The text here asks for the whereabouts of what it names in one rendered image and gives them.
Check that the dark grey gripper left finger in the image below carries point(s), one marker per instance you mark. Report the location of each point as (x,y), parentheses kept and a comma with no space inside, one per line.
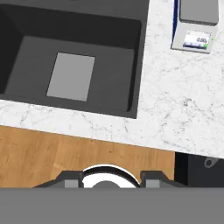
(68,178)

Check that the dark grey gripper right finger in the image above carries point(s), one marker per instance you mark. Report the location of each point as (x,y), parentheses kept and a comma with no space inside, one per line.
(152,178)

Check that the white and black round object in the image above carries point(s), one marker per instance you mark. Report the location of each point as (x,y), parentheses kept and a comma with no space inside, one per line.
(110,176)

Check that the black dishwasher front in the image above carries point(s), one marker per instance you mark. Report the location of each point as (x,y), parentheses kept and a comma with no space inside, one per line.
(201,175)

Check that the dark grey sink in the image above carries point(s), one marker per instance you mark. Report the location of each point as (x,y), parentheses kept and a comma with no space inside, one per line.
(73,55)

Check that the white kitchen scale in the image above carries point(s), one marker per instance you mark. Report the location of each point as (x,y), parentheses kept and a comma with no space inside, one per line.
(196,29)

